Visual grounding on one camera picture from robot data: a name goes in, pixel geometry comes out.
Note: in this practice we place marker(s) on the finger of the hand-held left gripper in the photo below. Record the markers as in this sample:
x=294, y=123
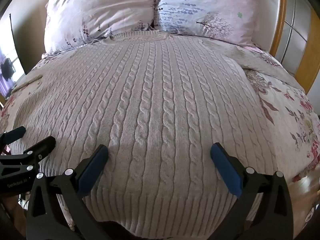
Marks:
x=42, y=146
x=15, y=135

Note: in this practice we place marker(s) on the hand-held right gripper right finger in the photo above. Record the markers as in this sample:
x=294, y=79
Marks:
x=225, y=170

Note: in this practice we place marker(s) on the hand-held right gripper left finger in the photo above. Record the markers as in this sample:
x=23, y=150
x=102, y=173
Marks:
x=92, y=170

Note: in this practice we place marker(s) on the window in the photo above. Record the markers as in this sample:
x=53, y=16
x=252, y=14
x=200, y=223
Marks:
x=10, y=70

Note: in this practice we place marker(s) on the floral bed sheet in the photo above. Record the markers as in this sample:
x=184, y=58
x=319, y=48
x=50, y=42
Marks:
x=287, y=120

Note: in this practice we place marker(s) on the pink floral pillow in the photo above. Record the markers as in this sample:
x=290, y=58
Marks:
x=100, y=12

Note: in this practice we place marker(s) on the wooden headboard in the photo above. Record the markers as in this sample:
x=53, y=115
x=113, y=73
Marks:
x=278, y=17

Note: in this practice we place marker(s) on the tree print pillow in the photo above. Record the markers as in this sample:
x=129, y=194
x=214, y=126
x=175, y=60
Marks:
x=212, y=7

